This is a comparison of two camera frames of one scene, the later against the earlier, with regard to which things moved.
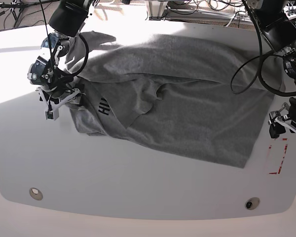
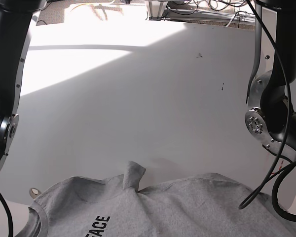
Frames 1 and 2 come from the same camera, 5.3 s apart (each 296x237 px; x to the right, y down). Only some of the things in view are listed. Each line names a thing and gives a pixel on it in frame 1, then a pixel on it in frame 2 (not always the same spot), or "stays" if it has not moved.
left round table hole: [35, 193] stays
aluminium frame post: [155, 9] stays
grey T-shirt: [177, 97] -> [202, 205]
